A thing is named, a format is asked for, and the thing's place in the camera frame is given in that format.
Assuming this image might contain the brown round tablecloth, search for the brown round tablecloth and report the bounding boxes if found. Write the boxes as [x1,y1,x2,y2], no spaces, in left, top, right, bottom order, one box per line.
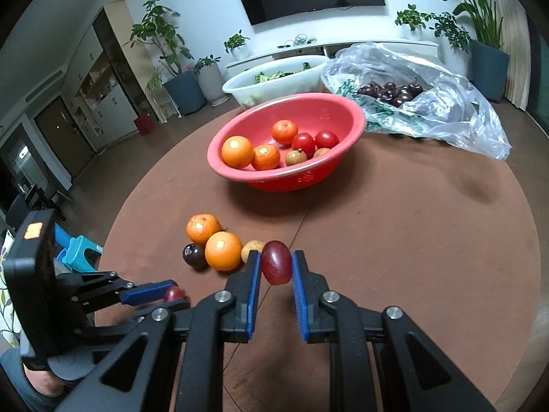
[92,90,540,412]

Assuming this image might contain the red tomato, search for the red tomato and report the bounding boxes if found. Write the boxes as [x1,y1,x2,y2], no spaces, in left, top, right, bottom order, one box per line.
[315,130,340,149]
[292,133,316,158]

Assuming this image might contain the smooth orange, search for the smooth orange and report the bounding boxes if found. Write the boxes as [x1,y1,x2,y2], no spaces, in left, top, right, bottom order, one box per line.
[205,231,244,272]
[221,136,255,169]

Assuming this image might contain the red waste bin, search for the red waste bin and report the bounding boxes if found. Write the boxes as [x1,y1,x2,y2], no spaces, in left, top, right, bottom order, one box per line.
[134,114,156,136]

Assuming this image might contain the clear plastic bag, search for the clear plastic bag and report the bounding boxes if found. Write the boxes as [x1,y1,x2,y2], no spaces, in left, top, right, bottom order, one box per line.
[321,42,513,162]

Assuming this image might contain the hanging plant on wire stand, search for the hanging plant on wire stand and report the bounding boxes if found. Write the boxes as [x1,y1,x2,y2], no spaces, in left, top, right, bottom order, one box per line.
[145,69,181,123]

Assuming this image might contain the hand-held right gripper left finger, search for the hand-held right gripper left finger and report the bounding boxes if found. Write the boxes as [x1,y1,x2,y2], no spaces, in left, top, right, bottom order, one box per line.
[56,250,262,412]

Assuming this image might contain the green leafy vegetables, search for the green leafy vegetables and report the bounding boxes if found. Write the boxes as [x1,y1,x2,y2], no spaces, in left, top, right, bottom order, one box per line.
[255,63,312,83]

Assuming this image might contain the person's left forearm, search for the person's left forearm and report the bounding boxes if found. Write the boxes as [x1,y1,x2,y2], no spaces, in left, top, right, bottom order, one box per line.
[0,345,73,412]

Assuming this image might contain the white plastic basin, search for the white plastic basin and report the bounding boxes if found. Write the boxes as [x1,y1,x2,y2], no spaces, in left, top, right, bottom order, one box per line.
[222,55,331,108]

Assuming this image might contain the brown door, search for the brown door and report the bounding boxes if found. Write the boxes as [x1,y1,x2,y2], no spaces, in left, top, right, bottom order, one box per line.
[34,96,96,178]

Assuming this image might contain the leaf print cloth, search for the leaf print cloth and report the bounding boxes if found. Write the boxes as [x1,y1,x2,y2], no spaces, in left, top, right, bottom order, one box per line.
[0,232,23,348]

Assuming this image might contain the white wall cabinet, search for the white wall cabinet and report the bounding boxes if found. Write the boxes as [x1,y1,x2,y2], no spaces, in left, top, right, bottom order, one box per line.
[64,4,160,152]

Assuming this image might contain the white television cabinet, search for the white television cabinet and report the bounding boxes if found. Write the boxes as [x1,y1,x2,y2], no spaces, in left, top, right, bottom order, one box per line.
[226,39,441,75]

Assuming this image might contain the large-leaf plant in blue-grey pot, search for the large-leaf plant in blue-grey pot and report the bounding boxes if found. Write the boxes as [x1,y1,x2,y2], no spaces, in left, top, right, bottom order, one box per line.
[422,0,511,104]

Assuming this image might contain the mandarin orange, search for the mandarin orange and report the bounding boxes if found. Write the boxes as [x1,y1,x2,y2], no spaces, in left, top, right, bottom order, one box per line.
[251,144,281,171]
[271,119,299,145]
[186,213,222,244]

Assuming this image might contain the bushy plant in tall white pot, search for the bushy plant in tall white pot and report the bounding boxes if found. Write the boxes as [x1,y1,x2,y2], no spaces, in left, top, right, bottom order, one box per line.
[431,12,473,66]

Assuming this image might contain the dark plum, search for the dark plum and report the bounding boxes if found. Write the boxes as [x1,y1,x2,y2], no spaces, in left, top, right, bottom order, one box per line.
[183,243,209,271]

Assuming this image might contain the large red grape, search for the large red grape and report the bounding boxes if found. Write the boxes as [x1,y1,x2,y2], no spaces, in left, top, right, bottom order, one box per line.
[261,241,293,286]

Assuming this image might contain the beige curtain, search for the beige curtain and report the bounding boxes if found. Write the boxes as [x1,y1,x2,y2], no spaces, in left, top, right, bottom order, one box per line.
[493,0,533,113]

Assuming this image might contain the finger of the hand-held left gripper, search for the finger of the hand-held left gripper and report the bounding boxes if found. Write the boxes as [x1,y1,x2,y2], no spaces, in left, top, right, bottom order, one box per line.
[83,298,192,353]
[69,270,180,308]

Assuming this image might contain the pile of dark cherries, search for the pile of dark cherries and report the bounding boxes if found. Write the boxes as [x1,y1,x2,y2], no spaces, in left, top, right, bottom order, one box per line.
[356,79,425,108]

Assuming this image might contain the red plastic basin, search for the red plastic basin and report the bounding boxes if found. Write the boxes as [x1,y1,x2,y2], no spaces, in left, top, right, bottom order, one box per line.
[207,93,366,192]

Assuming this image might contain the small plant in white pot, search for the small plant in white pot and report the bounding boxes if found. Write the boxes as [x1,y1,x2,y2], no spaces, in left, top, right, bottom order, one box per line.
[395,4,432,42]
[223,30,252,62]

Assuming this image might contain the tall plant in blue-grey pot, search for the tall plant in blue-grey pot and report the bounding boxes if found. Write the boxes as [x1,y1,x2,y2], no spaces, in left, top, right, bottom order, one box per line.
[124,0,208,117]

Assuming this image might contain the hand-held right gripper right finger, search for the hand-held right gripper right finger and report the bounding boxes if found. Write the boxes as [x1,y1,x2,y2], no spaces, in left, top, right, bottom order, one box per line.
[292,249,498,412]

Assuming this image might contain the plant in pale round pot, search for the plant in pale round pot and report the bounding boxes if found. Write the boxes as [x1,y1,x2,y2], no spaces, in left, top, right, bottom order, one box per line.
[193,55,231,107]

